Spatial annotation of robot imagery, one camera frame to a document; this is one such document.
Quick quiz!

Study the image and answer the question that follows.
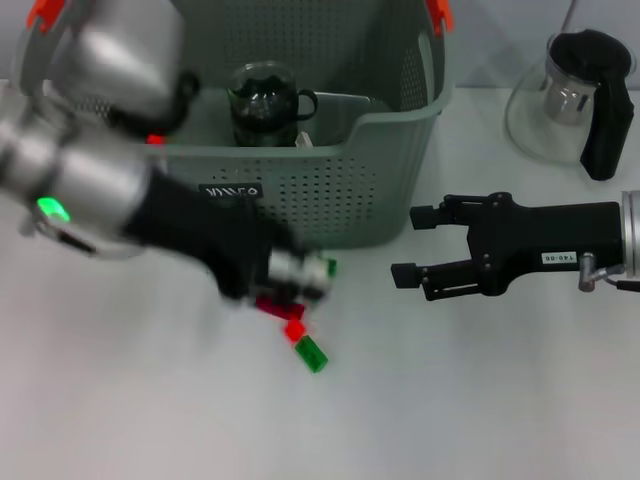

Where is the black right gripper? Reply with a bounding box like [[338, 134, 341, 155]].
[[390, 192, 624, 302]]

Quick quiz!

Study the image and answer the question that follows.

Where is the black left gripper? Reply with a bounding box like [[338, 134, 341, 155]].
[[124, 167, 282, 304]]

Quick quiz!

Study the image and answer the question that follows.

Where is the grey perforated plastic storage bin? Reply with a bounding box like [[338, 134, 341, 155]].
[[9, 0, 457, 252]]

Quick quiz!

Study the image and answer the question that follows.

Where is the dark red toy brick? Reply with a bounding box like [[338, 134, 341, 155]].
[[255, 295, 306, 321]]

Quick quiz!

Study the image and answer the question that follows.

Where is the black clay teapot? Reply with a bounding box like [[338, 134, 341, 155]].
[[112, 72, 203, 136]]

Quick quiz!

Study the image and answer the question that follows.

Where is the left arm dark cable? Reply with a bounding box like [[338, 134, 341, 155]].
[[19, 209, 99, 256]]

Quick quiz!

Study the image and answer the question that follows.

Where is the glass pitcher with black handle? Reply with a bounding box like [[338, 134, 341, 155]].
[[504, 28, 635, 183]]

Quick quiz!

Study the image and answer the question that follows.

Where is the orange bin handle clip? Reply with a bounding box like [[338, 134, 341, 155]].
[[25, 0, 67, 34], [424, 0, 455, 39]]

